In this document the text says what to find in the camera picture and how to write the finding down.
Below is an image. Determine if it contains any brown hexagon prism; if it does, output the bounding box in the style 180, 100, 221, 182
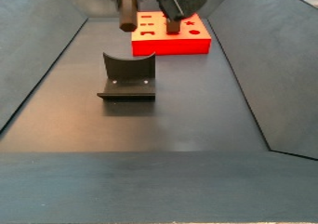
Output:
119, 0, 138, 32

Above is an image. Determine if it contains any brown rounded prism peg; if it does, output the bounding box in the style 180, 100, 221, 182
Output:
167, 19, 180, 34

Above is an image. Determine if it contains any red shape sorter block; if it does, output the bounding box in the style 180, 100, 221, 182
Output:
132, 11, 213, 56

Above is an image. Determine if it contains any black curved cradle stand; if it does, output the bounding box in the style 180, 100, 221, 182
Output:
98, 54, 155, 100

